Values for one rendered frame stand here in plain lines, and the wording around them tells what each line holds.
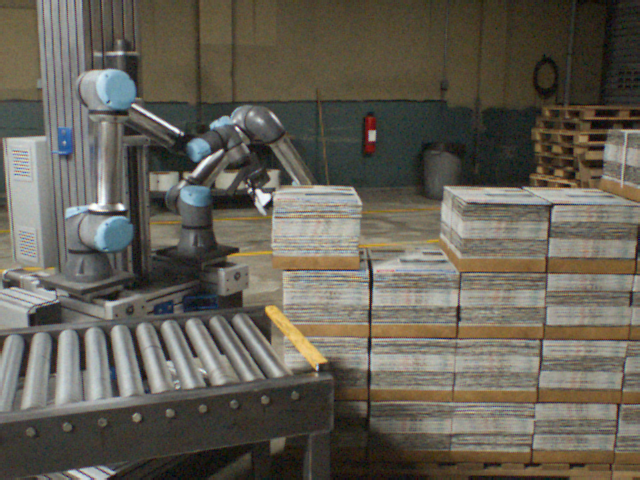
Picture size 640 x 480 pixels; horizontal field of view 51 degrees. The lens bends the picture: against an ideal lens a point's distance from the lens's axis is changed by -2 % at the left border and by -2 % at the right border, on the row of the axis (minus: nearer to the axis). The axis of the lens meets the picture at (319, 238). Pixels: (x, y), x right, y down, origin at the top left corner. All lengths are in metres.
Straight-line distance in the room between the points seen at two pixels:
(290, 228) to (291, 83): 6.90
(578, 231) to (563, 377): 0.50
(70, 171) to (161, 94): 6.22
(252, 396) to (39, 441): 0.42
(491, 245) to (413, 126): 7.52
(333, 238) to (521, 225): 0.61
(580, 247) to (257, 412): 1.29
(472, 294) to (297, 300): 0.58
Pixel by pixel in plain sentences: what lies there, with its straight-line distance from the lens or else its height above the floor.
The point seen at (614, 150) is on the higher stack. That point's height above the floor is 1.22.
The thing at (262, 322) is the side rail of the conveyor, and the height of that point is 0.76.
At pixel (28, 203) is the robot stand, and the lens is 2.66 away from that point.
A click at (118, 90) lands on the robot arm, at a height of 1.40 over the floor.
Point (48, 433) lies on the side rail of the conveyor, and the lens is 1.41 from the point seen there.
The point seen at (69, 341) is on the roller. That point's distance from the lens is 1.77.
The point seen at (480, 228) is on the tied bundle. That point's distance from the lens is 2.24.
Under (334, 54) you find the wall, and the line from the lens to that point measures 9.23.
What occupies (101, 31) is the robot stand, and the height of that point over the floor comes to 1.60.
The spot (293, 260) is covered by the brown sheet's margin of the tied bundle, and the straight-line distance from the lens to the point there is 2.20.
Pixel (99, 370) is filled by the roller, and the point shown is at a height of 0.80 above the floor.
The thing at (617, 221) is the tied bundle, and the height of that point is 1.01.
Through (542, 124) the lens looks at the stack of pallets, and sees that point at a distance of 8.99.
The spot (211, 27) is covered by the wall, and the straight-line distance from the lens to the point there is 8.71.
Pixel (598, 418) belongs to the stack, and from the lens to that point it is 2.57.
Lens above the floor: 1.40
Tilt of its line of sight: 12 degrees down
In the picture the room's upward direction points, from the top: 1 degrees clockwise
